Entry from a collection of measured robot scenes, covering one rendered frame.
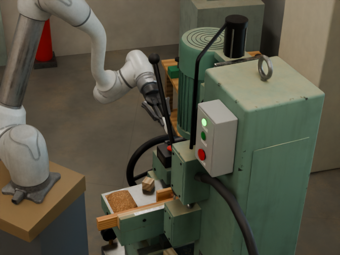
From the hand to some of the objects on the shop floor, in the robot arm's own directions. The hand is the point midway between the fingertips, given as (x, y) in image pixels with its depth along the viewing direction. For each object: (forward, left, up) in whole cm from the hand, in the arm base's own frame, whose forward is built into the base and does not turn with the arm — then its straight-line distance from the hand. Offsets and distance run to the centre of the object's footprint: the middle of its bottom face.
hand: (166, 125), depth 247 cm
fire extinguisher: (-164, +172, -103) cm, 258 cm away
